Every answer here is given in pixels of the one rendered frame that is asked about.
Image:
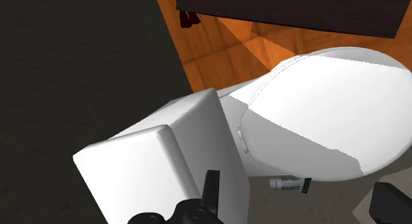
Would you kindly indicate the small dark red object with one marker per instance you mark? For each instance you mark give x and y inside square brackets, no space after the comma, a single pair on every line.
[188,18]

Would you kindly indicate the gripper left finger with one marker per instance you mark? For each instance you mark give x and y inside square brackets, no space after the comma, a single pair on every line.
[211,191]

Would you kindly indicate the white toilet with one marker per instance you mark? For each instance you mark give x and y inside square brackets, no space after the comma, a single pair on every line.
[309,120]

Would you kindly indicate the white green toothpaste tube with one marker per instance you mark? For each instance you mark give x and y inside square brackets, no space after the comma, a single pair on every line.
[289,184]

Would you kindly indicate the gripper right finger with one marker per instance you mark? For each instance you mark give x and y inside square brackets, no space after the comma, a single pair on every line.
[391,205]

